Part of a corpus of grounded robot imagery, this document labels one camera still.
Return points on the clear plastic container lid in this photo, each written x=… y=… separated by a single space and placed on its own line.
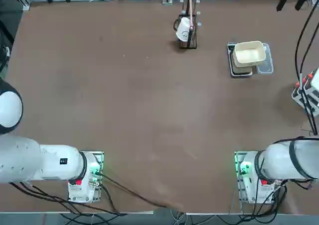
x=268 y=65

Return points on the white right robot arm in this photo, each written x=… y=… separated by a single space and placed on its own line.
x=281 y=160

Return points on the digital kitchen scale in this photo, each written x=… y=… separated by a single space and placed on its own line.
x=230 y=60

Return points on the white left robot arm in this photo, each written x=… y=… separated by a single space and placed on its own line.
x=54 y=162

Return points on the white smiley face mug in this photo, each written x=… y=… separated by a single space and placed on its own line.
x=183 y=29

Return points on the cream rectangular plastic tub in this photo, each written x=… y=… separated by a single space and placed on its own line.
x=249 y=53

